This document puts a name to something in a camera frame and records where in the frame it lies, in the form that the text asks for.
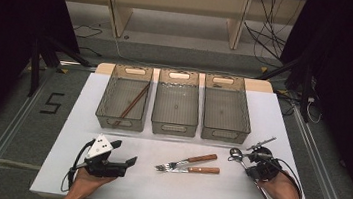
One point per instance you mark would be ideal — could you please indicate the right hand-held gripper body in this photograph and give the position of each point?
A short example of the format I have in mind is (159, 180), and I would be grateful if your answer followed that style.
(269, 167)

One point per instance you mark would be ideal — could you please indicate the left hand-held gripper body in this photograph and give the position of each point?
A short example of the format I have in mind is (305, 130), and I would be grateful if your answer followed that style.
(103, 166)

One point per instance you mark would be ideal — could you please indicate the brown wooden chopstick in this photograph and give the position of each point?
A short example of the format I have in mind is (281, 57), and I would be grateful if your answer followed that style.
(135, 105)
(132, 102)

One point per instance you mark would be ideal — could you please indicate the grey translucent plastic bin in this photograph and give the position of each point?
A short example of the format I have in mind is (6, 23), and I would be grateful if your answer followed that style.
(226, 115)
(175, 112)
(121, 98)

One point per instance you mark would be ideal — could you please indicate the person's left hand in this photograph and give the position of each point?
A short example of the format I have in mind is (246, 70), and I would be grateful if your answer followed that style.
(86, 185)

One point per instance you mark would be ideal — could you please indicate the person's right hand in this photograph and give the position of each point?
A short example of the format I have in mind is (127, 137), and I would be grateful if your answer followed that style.
(284, 195)

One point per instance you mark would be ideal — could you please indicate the black metal stand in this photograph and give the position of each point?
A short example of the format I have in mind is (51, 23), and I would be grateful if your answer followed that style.
(305, 90)
(35, 70)

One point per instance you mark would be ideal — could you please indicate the yellow tape piece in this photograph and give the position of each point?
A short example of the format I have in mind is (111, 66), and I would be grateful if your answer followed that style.
(263, 69)
(63, 71)

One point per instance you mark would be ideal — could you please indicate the light wooden desk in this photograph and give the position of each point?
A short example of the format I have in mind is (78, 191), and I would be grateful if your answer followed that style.
(117, 15)

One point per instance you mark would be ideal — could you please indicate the aluminium floor rail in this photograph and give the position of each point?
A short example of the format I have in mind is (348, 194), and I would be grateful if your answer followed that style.
(323, 173)
(2, 136)

